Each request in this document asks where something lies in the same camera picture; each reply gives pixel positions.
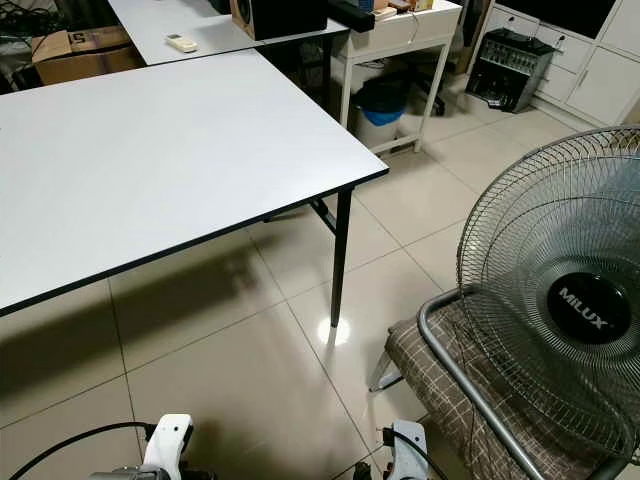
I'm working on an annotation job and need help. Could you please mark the plaid cushion metal chair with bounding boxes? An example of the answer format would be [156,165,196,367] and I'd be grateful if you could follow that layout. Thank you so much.
[368,288,640,480]

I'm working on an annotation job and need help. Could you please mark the metal cage fan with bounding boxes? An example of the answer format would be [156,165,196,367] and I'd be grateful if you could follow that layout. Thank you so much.
[456,125,640,469]

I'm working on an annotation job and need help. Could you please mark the white folding table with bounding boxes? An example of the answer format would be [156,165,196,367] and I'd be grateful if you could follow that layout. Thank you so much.
[0,47,391,331]

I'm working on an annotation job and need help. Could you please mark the white bin blue lid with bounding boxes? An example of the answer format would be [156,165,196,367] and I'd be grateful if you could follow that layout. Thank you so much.
[354,80,410,151]

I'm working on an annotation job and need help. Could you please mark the black electronic machine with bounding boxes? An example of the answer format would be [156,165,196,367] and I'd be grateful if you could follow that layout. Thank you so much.
[464,27,557,114]

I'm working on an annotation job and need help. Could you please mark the white desk with drawer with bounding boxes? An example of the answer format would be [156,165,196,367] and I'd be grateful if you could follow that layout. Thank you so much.
[332,0,464,154]

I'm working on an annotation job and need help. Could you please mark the white remote control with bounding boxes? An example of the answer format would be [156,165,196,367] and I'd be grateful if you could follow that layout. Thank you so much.
[165,33,200,54]

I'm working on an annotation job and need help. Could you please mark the brown cardboard box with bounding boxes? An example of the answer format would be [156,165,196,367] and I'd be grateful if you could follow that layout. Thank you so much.
[31,27,148,87]

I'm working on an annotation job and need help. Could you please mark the white drawer cabinet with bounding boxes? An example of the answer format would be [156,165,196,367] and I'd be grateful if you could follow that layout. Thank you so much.
[480,0,640,128]

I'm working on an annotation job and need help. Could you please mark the white side table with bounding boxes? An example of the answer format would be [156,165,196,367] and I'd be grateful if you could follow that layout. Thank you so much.
[108,0,353,106]

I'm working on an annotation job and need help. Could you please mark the black sound bar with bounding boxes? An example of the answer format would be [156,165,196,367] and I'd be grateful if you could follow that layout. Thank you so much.
[326,0,383,31]

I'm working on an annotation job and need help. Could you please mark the wooden black speaker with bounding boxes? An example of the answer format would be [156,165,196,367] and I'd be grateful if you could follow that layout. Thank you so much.
[229,0,330,42]

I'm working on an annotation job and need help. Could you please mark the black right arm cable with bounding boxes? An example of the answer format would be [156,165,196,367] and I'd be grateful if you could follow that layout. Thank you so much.
[379,427,461,480]

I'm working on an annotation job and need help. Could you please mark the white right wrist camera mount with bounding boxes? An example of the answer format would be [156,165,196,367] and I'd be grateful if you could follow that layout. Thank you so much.
[388,420,430,480]

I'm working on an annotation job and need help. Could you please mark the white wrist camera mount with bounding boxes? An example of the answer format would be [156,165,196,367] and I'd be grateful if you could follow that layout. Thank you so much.
[142,413,195,474]
[388,420,430,480]

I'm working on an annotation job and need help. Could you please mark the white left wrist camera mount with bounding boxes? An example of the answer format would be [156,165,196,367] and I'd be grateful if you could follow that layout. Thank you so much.
[142,413,195,474]

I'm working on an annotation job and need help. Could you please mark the tangled black cables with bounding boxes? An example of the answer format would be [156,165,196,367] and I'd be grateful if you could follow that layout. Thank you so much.
[0,0,61,46]

